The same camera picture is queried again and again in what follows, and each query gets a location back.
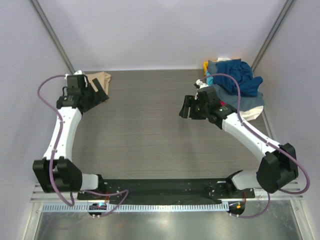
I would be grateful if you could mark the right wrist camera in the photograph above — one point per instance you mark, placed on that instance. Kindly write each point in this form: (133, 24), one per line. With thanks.
(206, 94)

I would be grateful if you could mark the slotted cable duct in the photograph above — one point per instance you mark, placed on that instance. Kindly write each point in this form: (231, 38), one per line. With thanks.
(127, 208)

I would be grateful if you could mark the grey-blue t-shirt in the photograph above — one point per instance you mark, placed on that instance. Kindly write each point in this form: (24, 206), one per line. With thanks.
(212, 70)

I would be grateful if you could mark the cyan t-shirt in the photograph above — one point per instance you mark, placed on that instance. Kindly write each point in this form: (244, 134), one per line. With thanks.
(209, 80)

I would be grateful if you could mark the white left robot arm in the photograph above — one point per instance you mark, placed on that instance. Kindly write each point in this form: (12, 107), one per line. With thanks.
(56, 171)

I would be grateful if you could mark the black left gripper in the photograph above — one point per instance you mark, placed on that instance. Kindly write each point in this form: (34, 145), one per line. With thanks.
(94, 93)

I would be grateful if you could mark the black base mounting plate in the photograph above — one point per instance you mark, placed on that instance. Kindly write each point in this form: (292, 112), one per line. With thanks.
(183, 191)

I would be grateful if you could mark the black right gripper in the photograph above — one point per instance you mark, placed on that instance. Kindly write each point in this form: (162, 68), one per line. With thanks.
(191, 107)

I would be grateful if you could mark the yellow plastic bin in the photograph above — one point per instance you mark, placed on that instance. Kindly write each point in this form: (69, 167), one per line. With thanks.
(205, 67)

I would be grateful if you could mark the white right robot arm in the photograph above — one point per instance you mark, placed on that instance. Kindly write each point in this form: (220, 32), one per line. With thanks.
(276, 167)

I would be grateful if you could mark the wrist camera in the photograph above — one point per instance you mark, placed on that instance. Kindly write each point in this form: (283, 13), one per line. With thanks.
(206, 94)
(76, 80)

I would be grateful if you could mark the dark blue t-shirt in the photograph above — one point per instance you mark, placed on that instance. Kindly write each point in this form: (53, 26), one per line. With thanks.
(242, 73)

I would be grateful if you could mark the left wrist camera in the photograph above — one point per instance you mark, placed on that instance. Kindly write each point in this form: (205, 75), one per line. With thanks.
(76, 80)

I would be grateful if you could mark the beige t-shirt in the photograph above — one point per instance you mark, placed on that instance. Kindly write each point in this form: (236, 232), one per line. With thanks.
(103, 78)

